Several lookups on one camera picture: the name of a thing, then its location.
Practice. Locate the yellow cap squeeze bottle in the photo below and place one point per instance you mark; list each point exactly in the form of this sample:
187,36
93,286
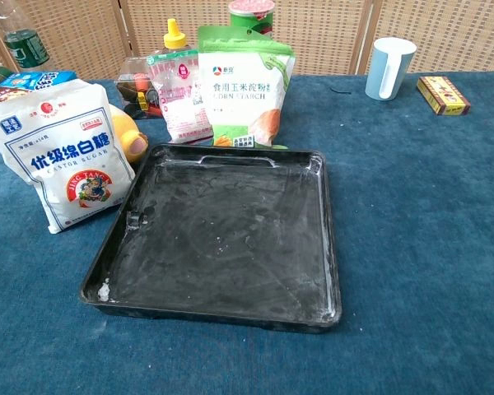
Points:
174,39

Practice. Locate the yellow plush toy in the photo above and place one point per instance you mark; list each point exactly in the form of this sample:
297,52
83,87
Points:
127,133

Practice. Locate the woven folding screen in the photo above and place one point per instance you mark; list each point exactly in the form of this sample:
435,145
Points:
333,37

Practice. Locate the green can with pink lid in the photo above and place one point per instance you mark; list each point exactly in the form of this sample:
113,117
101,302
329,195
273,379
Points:
255,18

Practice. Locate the small yellow red box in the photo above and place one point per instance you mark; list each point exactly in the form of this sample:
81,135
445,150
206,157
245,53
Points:
442,95

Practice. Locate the black rectangular plastic tray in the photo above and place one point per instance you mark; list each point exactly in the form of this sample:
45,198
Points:
226,234

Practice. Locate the clear bag with pink print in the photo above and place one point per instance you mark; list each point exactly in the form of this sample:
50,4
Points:
181,103

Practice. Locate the green white corn starch bag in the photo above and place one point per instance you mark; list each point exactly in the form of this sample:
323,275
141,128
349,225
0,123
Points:
239,98

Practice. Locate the blue tablecloth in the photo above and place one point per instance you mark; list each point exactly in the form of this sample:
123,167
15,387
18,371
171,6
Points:
395,247

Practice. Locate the blue white snack packet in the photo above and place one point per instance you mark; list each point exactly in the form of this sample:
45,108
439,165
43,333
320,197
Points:
37,80

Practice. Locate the white castor sugar bag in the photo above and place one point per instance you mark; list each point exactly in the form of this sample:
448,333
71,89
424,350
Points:
61,140

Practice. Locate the clear plastic box dark contents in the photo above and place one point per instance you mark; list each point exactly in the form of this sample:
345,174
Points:
133,88

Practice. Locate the clear bottle with green label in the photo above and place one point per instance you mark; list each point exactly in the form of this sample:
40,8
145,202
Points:
24,45

